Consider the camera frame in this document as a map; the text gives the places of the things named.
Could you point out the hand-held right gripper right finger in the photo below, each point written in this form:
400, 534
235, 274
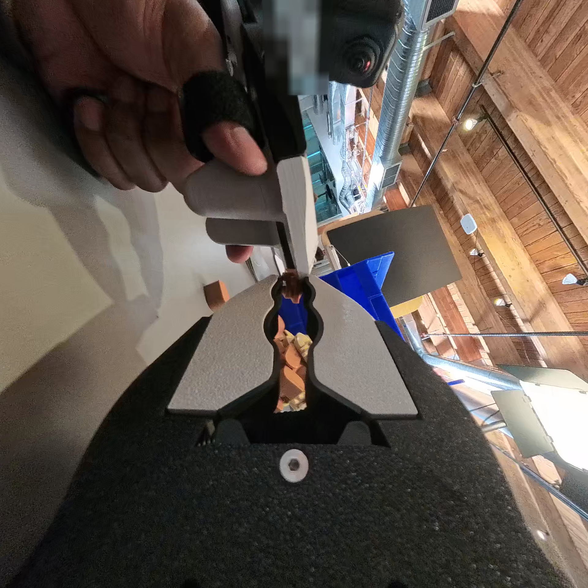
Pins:
358, 358

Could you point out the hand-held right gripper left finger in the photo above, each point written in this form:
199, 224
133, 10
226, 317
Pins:
225, 363

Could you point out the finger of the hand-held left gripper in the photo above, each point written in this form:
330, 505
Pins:
241, 231
266, 193

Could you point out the tan brown brick toy figure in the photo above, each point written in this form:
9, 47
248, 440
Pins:
294, 367

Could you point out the small orange brick assembly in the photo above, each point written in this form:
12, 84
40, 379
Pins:
292, 283

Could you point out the grey desk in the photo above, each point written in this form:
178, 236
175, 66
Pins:
55, 303

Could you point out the person's left hand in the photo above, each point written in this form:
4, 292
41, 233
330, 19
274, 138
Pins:
119, 83

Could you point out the brown rounded brick piece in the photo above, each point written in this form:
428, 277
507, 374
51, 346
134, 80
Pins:
217, 294

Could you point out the black board with wooden edge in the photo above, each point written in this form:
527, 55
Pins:
395, 253

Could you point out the studio light panel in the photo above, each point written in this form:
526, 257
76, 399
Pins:
551, 413

